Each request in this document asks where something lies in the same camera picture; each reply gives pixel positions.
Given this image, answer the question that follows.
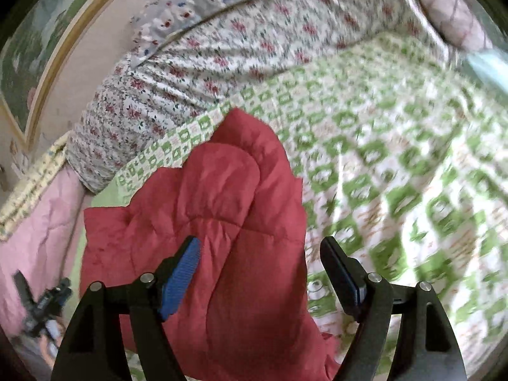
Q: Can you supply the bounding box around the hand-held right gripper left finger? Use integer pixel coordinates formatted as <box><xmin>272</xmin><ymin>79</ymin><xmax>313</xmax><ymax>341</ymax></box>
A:
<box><xmin>50</xmin><ymin>236</ymin><xmax>201</xmax><ymax>381</ymax></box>

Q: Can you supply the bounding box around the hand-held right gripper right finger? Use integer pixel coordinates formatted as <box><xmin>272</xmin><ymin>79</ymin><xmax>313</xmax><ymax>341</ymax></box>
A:
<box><xmin>319</xmin><ymin>237</ymin><xmax>469</xmax><ymax>381</ymax></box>

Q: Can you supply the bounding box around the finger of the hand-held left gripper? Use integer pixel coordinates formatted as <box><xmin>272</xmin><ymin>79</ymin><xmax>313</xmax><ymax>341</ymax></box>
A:
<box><xmin>13</xmin><ymin>270</ymin><xmax>34</xmax><ymax>310</ymax></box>

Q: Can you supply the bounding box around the red quilted jacket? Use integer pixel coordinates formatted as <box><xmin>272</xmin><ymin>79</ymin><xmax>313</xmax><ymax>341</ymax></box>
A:
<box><xmin>79</xmin><ymin>107</ymin><xmax>342</xmax><ymax>381</ymax></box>

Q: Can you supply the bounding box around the pink quilt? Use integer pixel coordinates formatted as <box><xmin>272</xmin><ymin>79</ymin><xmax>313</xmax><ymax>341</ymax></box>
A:
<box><xmin>0</xmin><ymin>164</ymin><xmax>94</xmax><ymax>338</ymax></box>

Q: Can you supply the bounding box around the yellow floral cloth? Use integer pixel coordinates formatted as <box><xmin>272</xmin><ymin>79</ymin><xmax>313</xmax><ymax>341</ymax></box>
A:
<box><xmin>0</xmin><ymin>133</ymin><xmax>70</xmax><ymax>243</ymax></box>

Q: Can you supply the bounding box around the green printed blanket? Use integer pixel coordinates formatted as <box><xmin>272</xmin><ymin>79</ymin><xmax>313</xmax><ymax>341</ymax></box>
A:
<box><xmin>73</xmin><ymin>32</ymin><xmax>508</xmax><ymax>381</ymax></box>

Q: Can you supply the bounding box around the light blue cloth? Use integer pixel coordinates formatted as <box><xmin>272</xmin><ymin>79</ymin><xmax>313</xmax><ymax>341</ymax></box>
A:
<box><xmin>462</xmin><ymin>48</ymin><xmax>508</xmax><ymax>96</ymax></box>

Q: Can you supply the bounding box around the pink checked pillow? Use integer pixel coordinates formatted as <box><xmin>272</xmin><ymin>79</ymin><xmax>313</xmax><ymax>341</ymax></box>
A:
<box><xmin>409</xmin><ymin>0</ymin><xmax>487</xmax><ymax>52</ymax></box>

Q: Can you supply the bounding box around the framed wall picture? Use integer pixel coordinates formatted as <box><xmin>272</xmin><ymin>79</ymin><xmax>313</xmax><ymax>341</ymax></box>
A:
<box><xmin>0</xmin><ymin>0</ymin><xmax>145</xmax><ymax>149</ymax></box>

